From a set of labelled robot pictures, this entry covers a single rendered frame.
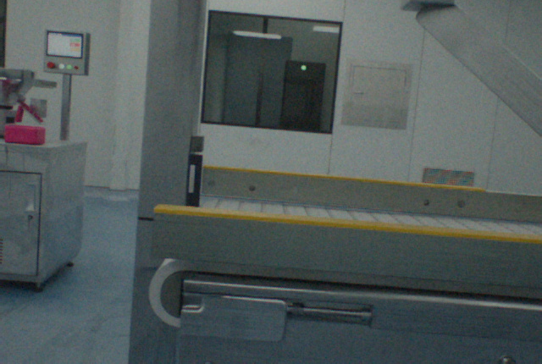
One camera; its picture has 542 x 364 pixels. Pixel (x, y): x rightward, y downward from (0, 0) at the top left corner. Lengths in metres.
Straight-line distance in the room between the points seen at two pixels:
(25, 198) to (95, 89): 2.95
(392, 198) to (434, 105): 5.08
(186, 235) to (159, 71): 0.32
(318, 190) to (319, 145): 4.84
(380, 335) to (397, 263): 0.05
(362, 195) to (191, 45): 0.27
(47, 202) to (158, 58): 2.24
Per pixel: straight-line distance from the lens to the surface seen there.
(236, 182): 0.62
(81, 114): 5.71
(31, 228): 2.89
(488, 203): 0.68
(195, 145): 0.63
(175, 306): 0.38
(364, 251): 0.36
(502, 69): 0.36
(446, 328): 0.39
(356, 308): 0.38
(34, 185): 2.85
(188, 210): 0.35
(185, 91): 0.64
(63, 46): 3.18
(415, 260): 0.37
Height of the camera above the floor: 1.02
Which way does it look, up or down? 5 degrees down
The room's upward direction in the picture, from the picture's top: 5 degrees clockwise
